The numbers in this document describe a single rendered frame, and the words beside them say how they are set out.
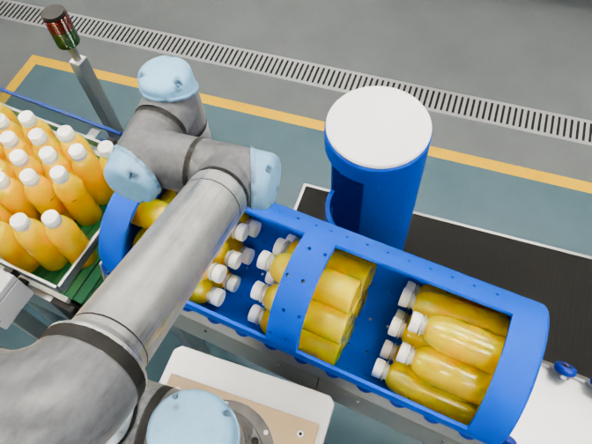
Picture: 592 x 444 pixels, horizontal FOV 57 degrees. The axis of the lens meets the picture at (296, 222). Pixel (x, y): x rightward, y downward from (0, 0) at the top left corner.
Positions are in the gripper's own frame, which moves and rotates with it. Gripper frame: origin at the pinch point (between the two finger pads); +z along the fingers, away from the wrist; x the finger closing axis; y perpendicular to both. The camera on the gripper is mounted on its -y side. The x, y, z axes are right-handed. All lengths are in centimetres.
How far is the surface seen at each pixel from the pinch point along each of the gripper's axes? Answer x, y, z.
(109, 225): -7.9, -19.5, 8.4
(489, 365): -3, 58, 11
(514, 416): -10, 64, 10
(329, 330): -7.4, 29.6, 16.0
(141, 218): -3.0, -15.9, 10.8
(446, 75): 183, 14, 129
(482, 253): 79, 59, 114
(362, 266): 7.0, 30.4, 14.0
